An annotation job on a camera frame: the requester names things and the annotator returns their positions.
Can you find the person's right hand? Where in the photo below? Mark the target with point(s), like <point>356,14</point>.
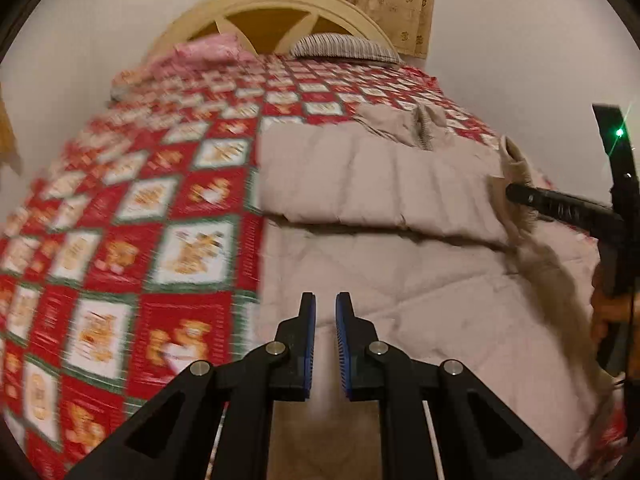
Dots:
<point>599,310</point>

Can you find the beige patterned curtain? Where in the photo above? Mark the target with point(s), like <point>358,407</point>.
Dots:
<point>395,5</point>

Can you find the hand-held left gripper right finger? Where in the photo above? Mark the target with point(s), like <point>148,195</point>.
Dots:
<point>343,330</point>

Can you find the pink pillow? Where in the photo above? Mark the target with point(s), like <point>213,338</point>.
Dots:
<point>207,49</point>

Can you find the striped grey pillow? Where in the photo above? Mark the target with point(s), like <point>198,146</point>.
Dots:
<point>340,46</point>

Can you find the beige puffy jacket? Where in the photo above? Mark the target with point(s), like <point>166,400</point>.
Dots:
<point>375,185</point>

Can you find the red bear printed blanket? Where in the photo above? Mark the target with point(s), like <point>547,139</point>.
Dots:
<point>150,260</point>

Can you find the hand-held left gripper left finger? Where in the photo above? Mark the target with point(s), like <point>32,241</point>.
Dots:
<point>308,330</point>

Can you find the yellow cloth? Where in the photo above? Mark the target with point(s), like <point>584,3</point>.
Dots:
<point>7,130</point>

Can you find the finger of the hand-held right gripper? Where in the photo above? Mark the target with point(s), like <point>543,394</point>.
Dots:
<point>555,202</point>

